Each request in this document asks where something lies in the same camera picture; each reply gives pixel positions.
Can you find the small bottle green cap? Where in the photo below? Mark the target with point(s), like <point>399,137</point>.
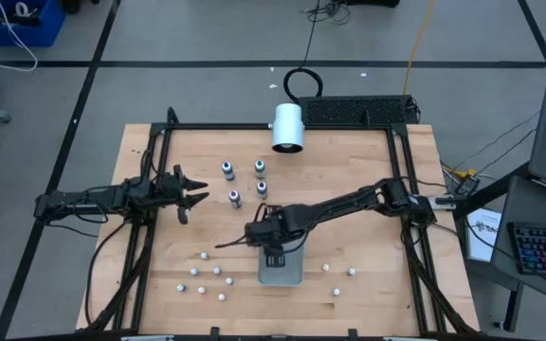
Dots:
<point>260,169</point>

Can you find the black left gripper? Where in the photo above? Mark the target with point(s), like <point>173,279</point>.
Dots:
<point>171,189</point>

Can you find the black power adapter box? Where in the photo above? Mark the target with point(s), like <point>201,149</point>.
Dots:
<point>466,186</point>

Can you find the black box edge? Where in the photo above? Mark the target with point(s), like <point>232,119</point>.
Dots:
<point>372,3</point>

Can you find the black diagonal desk brace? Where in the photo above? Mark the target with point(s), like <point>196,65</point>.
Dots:
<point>496,189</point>

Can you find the white cylindrical camera housing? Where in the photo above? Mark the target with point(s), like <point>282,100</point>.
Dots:
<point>288,125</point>

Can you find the yellow plug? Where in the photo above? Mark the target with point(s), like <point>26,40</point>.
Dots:
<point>463,173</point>

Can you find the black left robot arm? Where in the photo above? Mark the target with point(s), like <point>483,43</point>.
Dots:
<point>88,201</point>

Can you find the white roll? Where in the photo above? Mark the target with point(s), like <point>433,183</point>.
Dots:
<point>21,8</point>

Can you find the small bottle dark cap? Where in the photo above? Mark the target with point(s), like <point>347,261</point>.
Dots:
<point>262,190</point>

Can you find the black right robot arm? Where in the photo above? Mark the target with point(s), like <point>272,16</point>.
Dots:
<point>339,203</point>

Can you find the grey metal tray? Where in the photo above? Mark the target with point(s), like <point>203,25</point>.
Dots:
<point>282,277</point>

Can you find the black aluminium table frame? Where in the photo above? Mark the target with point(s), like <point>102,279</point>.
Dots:
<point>235,126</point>

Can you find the white printed paper sheet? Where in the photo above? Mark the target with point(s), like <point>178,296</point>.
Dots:
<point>484,237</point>

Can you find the large blue plastic bin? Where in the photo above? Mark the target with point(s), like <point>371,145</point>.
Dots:
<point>41,28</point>

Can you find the black desk leg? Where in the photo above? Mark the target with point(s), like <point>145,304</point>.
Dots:
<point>512,308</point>

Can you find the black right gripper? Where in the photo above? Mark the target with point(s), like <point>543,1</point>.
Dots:
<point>270,232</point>

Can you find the small bottle blue cap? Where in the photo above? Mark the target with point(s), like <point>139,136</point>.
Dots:
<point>228,171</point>

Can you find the black floor object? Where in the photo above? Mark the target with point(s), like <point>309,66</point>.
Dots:
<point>71,5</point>

